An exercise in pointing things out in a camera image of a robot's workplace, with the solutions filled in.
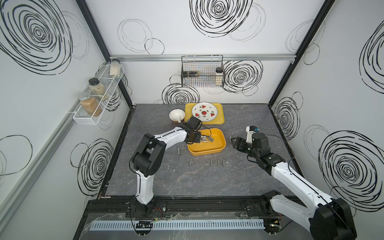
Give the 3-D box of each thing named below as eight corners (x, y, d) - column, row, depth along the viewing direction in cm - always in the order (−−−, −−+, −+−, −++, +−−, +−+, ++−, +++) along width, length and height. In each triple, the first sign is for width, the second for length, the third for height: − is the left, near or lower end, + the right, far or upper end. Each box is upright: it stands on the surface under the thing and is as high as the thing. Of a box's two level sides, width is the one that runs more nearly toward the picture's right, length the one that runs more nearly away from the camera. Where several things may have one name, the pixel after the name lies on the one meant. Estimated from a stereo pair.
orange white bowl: (168, 117, 114) (167, 113, 110) (178, 110, 118) (177, 106, 115) (179, 127, 108) (179, 123, 104) (189, 119, 112) (189, 115, 109)
